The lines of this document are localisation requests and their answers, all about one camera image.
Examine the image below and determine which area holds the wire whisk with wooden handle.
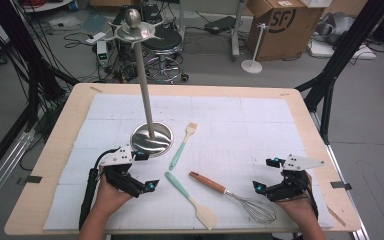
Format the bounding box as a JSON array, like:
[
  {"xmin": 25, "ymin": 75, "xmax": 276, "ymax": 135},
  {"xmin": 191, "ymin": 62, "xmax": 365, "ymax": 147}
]
[{"xmin": 188, "ymin": 170, "xmax": 278, "ymax": 225}]

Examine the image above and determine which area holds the metal utensil stand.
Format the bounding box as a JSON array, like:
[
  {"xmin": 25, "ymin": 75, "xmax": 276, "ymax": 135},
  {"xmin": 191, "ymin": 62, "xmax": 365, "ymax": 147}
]
[{"xmin": 100, "ymin": 8, "xmax": 175, "ymax": 158}]

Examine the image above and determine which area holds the person's right hand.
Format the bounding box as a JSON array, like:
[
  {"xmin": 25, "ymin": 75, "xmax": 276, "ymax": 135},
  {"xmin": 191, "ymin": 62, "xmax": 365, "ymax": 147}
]
[{"xmin": 274, "ymin": 171, "xmax": 318, "ymax": 223}]

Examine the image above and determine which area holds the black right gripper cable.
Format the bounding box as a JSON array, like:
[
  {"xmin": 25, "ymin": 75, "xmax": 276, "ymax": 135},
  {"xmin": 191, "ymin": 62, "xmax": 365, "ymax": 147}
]
[{"xmin": 308, "ymin": 176, "xmax": 320, "ymax": 221}]

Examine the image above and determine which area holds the white round table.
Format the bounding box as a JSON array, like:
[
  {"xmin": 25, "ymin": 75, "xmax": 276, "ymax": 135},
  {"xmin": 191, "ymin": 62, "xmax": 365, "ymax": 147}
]
[{"xmin": 21, "ymin": 0, "xmax": 74, "ymax": 14}]

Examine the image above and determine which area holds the white device with green display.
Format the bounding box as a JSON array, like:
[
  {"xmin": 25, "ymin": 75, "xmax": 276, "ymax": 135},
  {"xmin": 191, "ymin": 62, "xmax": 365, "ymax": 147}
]
[{"xmin": 95, "ymin": 40, "xmax": 110, "ymax": 67}]

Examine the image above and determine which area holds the white hanging stand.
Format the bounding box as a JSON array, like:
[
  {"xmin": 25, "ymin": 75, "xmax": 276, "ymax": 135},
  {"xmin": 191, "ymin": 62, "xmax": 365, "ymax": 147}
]
[{"xmin": 240, "ymin": 22, "xmax": 269, "ymax": 74}]

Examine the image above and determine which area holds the brown tape strip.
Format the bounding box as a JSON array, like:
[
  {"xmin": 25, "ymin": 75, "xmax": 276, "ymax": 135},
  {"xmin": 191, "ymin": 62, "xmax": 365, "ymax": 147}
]
[{"xmin": 326, "ymin": 205, "xmax": 347, "ymax": 228}]

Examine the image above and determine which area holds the white keyboard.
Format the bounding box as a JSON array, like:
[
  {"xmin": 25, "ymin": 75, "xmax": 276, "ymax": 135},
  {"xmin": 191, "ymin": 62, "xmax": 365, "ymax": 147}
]
[{"xmin": 299, "ymin": 0, "xmax": 333, "ymax": 8}]

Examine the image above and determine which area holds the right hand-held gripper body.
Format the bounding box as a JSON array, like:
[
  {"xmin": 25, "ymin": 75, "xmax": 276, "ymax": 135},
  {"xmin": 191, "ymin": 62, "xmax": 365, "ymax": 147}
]
[{"xmin": 264, "ymin": 153, "xmax": 326, "ymax": 203}]

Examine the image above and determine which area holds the cardboard box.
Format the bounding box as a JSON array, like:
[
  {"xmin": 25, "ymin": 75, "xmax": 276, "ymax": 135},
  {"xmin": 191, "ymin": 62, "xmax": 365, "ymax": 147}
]
[{"xmin": 246, "ymin": 0, "xmax": 326, "ymax": 63}]

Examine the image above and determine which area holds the aluminium rail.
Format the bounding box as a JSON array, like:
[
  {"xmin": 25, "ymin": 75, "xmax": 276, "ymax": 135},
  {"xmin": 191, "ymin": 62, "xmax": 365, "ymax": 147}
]
[{"xmin": 0, "ymin": 128, "xmax": 36, "ymax": 218}]

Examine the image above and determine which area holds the black frame post with cables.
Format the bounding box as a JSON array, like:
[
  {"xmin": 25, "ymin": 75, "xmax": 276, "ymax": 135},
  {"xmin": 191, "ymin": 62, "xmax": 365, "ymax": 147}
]
[{"xmin": 0, "ymin": 0, "xmax": 81, "ymax": 131}]

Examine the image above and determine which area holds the black round stool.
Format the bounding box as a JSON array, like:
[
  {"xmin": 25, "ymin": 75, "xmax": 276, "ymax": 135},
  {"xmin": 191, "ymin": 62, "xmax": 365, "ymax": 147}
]
[{"xmin": 142, "ymin": 24, "xmax": 190, "ymax": 84}]

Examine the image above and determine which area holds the black tape strip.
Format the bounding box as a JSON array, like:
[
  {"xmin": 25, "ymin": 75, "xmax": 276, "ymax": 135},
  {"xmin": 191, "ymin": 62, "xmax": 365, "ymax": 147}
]
[
  {"xmin": 15, "ymin": 174, "xmax": 44, "ymax": 187},
  {"xmin": 329, "ymin": 180, "xmax": 353, "ymax": 191}
]

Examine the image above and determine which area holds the mint handled cream pastry brush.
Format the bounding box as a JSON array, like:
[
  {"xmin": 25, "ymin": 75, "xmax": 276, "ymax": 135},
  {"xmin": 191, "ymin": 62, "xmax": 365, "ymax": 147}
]
[{"xmin": 168, "ymin": 121, "xmax": 199, "ymax": 172}]

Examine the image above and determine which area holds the grey metal table leg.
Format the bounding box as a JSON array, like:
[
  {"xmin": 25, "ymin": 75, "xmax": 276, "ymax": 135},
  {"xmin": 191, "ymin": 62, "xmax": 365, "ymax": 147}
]
[{"xmin": 229, "ymin": 0, "xmax": 248, "ymax": 63}]

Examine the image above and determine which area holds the black sleeved left gripper cable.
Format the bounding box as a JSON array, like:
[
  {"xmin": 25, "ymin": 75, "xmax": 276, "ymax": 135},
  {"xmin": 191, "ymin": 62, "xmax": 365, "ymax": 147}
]
[{"xmin": 78, "ymin": 147, "xmax": 121, "ymax": 231}]

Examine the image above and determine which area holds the person's left hand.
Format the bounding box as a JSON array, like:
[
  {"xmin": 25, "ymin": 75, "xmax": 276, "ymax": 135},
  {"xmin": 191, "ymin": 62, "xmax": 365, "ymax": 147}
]
[{"xmin": 94, "ymin": 173, "xmax": 135, "ymax": 218}]

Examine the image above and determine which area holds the mint handled cream spatula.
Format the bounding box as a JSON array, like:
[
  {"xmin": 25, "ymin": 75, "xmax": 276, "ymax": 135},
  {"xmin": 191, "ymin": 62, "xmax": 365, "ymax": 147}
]
[{"xmin": 164, "ymin": 171, "xmax": 218, "ymax": 232}]

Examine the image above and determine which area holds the grey bag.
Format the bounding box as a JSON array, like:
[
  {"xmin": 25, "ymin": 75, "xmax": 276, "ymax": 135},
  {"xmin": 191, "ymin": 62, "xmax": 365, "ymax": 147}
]
[{"xmin": 314, "ymin": 11, "xmax": 356, "ymax": 46}]

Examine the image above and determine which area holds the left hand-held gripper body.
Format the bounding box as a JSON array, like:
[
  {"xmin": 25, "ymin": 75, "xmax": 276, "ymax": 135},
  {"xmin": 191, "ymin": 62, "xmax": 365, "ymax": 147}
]
[{"xmin": 99, "ymin": 143, "xmax": 149, "ymax": 198}]

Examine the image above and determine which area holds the white power strip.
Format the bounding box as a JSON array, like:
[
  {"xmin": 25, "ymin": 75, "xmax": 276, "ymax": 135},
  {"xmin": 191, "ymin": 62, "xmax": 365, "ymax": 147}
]
[{"xmin": 85, "ymin": 31, "xmax": 108, "ymax": 46}]

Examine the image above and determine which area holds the black flat case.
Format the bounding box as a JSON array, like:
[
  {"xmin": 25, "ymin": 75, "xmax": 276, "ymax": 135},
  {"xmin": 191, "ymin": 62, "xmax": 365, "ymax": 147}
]
[{"xmin": 203, "ymin": 15, "xmax": 238, "ymax": 35}]

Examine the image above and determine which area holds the black frame post with brace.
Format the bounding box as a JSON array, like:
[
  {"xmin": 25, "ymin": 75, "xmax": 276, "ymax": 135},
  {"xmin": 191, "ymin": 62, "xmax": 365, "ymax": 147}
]
[{"xmin": 294, "ymin": 0, "xmax": 384, "ymax": 146}]

